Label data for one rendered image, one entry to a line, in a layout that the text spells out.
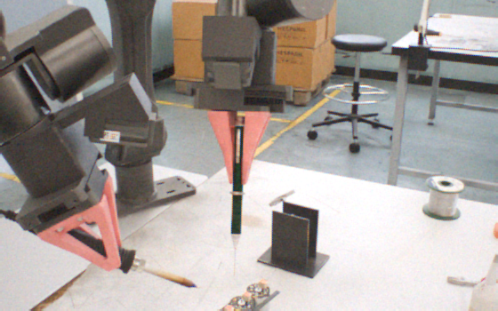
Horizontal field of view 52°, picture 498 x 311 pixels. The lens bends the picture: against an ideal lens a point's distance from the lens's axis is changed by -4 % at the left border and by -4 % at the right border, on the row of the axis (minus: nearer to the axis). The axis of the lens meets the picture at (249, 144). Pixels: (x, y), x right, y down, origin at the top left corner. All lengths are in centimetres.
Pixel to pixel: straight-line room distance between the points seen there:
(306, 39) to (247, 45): 349
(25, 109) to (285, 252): 40
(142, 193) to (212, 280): 24
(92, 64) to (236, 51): 13
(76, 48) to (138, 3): 30
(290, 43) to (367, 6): 117
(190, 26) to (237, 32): 381
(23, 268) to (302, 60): 336
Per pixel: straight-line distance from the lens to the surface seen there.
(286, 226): 69
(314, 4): 47
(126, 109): 45
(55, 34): 47
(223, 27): 44
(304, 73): 396
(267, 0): 48
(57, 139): 45
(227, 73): 44
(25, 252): 81
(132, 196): 87
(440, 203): 88
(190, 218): 84
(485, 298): 63
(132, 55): 77
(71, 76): 47
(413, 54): 231
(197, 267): 72
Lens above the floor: 115
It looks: 21 degrees down
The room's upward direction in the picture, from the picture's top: straight up
